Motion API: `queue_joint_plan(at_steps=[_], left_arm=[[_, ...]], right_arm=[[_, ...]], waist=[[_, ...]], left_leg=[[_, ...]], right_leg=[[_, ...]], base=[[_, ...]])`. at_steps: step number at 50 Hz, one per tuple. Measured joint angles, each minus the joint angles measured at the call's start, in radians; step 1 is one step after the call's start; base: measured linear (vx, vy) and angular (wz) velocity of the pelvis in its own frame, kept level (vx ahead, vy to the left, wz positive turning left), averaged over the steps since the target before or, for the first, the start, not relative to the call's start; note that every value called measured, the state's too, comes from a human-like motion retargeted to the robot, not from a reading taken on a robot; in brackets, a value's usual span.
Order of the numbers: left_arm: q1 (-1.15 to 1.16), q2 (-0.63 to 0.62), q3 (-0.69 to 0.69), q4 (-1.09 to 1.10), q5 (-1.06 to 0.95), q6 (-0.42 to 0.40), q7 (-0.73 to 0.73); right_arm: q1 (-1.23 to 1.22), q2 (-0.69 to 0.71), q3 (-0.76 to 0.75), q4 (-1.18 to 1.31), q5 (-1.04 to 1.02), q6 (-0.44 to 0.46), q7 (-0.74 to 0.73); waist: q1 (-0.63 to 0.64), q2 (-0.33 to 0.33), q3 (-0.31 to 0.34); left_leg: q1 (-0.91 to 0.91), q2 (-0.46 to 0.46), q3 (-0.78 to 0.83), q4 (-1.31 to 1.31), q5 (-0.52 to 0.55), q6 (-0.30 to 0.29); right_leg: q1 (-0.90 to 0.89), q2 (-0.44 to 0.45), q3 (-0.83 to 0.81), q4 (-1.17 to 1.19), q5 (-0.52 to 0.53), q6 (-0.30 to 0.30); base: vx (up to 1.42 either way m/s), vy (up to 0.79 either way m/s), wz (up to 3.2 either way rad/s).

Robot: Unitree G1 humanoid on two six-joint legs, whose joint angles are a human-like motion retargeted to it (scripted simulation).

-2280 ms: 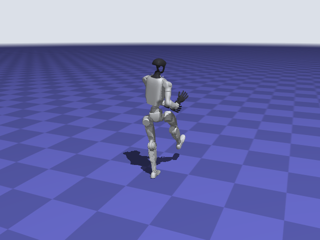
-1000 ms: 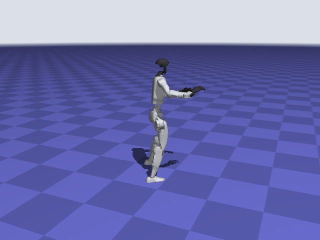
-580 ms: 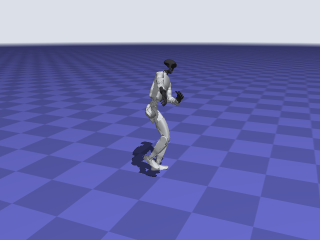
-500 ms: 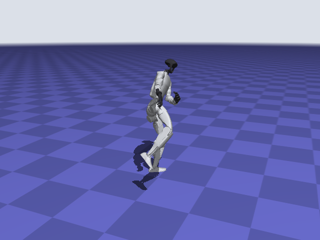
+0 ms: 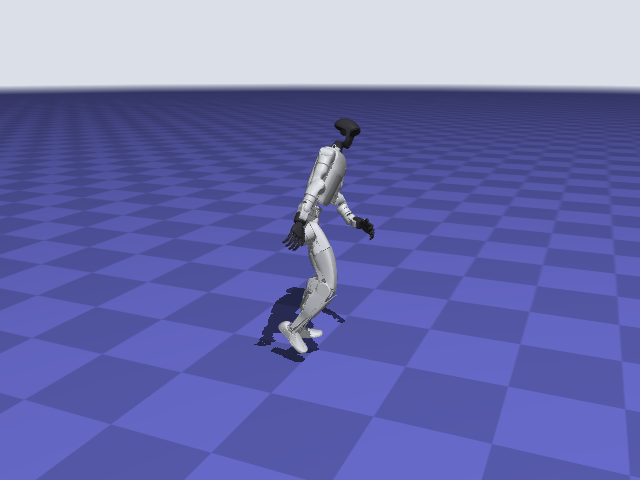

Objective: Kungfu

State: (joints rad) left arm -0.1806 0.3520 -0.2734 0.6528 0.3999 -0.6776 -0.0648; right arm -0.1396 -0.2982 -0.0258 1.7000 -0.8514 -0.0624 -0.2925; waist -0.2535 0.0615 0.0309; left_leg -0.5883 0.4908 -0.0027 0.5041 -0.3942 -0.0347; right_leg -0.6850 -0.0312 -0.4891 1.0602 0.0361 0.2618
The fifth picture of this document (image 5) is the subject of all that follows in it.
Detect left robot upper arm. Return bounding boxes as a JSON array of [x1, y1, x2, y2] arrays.
[[330, 164, 347, 206]]

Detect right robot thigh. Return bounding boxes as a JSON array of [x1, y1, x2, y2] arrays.
[[303, 221, 337, 299]]

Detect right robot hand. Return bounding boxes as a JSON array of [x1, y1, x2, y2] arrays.
[[283, 211, 307, 251]]

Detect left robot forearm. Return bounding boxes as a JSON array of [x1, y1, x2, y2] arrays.
[[337, 199, 357, 228]]

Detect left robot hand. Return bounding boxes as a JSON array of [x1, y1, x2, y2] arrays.
[[353, 216, 374, 240]]

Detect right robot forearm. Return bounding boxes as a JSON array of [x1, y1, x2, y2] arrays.
[[294, 179, 324, 221]]

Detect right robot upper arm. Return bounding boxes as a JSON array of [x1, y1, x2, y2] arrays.
[[310, 147, 336, 195]]

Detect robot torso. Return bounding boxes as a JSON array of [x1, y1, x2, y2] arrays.
[[304, 144, 346, 225]]

